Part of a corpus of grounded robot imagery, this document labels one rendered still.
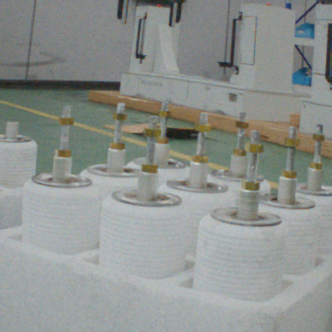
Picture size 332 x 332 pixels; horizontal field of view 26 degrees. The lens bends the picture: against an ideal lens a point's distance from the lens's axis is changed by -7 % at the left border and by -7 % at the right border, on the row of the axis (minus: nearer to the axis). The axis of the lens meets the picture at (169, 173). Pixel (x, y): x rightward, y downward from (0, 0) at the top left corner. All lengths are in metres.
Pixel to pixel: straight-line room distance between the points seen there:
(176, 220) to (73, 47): 6.90
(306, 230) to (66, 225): 0.27
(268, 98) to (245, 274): 3.70
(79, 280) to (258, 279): 0.19
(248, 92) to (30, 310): 3.56
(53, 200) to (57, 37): 6.77
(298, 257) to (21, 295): 0.33
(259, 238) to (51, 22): 6.90
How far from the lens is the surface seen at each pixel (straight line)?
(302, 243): 0.85
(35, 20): 7.50
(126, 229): 0.78
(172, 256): 0.80
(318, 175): 0.97
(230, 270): 0.73
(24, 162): 1.22
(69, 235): 0.85
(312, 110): 3.82
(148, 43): 5.55
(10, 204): 1.15
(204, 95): 4.66
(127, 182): 0.94
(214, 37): 8.48
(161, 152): 1.07
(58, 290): 0.82
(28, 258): 0.83
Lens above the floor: 0.41
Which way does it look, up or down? 9 degrees down
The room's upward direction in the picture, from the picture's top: 5 degrees clockwise
